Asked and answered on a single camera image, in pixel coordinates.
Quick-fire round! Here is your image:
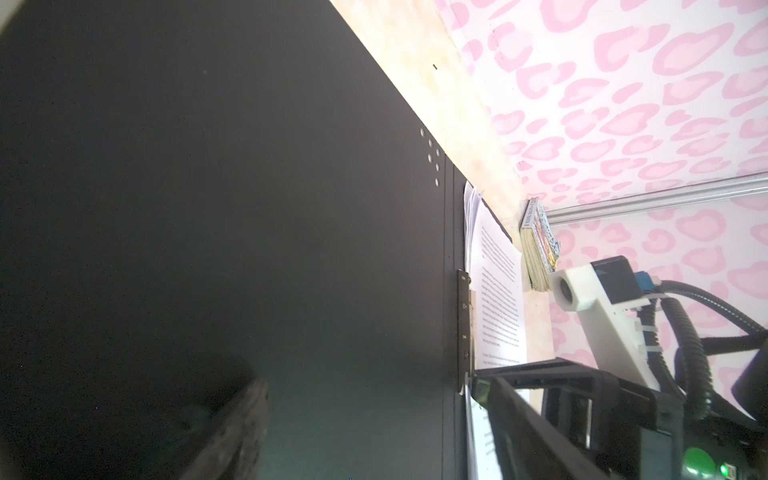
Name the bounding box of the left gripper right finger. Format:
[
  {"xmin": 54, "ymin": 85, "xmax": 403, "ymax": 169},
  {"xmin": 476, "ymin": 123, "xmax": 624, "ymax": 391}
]
[{"xmin": 473, "ymin": 374, "xmax": 612, "ymax": 479}]

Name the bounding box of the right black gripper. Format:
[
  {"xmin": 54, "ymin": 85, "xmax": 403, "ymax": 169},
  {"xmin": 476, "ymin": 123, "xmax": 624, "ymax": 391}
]
[{"xmin": 471, "ymin": 335, "xmax": 767, "ymax": 479}]

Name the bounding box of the printed paper sheet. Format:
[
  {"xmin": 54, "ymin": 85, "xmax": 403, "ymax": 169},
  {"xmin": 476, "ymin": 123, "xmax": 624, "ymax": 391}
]
[{"xmin": 457, "ymin": 183, "xmax": 528, "ymax": 479}]

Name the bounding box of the right black corrugated cable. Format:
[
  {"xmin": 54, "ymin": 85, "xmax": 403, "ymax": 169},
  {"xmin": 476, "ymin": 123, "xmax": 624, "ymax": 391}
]
[{"xmin": 635, "ymin": 280, "xmax": 768, "ymax": 421}]

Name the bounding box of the colourful paperback book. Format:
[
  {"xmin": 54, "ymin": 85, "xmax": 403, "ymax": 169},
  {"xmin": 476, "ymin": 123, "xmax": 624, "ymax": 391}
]
[{"xmin": 519, "ymin": 197, "xmax": 560, "ymax": 292}]

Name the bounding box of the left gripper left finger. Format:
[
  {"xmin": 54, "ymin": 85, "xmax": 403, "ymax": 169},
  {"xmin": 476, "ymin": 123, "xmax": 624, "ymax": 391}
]
[{"xmin": 176, "ymin": 379, "xmax": 269, "ymax": 479}]

